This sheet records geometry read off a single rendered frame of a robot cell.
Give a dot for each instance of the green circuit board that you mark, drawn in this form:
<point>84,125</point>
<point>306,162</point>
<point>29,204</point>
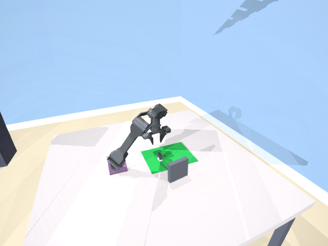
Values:
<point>172,153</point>

